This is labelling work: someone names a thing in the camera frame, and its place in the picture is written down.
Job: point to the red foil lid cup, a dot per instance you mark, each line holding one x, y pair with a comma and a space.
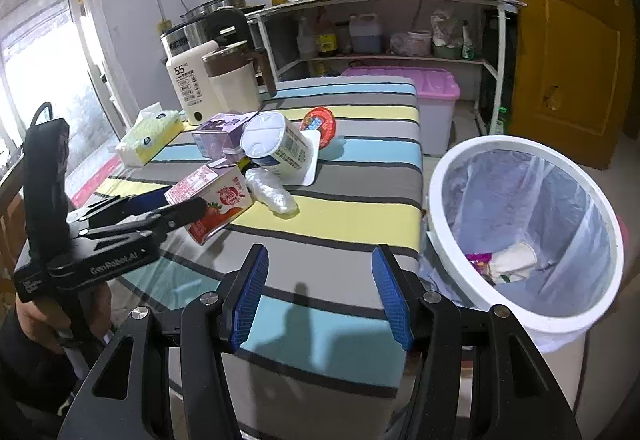
320, 123

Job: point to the dark liquid plastic jug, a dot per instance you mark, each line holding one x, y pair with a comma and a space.
366, 35

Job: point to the beige brown cup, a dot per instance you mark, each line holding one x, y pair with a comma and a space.
232, 80

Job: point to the strawberry milk carton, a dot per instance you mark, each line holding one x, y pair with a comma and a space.
222, 200

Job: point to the yellow wooden door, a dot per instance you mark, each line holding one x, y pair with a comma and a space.
565, 45

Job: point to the green glass bottle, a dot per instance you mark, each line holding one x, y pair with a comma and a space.
500, 123

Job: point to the steel pot with lid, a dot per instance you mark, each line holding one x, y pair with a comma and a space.
215, 3

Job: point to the purple drink carton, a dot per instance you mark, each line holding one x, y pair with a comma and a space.
220, 133

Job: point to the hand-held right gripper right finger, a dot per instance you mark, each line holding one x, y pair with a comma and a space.
392, 300

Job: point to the white trash bin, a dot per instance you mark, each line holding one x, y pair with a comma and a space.
550, 315

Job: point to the white electric water dispenser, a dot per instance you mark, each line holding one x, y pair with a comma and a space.
187, 80

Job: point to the colourful snack wrapper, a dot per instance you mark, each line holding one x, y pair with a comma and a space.
479, 265

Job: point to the yellow label bottle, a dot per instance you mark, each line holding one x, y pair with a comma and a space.
326, 40

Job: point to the clear plastic bag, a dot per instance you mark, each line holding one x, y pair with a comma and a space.
270, 192

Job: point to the clear plastic bottle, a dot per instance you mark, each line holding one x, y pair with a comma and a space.
306, 40

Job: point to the stainless steel cooker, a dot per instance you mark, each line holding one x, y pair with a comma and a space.
182, 33

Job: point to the pink plastic bag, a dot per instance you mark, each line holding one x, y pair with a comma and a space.
407, 44

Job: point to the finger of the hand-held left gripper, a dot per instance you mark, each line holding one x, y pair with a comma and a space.
145, 199
170, 217

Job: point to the person's left hand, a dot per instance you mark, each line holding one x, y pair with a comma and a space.
37, 317

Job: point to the yellow oil bottle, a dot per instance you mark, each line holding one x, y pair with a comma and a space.
321, 69

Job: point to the striped tablecloth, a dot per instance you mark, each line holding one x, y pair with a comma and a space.
340, 220

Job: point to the white paper cup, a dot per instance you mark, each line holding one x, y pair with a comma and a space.
515, 260

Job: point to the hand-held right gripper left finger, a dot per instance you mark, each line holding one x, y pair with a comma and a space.
247, 300

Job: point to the green tissue pack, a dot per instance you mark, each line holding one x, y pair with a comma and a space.
150, 135

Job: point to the white blue carton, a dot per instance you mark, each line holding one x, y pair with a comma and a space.
280, 145

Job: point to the small green bottle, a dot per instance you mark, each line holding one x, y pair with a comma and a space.
467, 45

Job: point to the white plastic bag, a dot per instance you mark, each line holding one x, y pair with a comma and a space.
445, 28

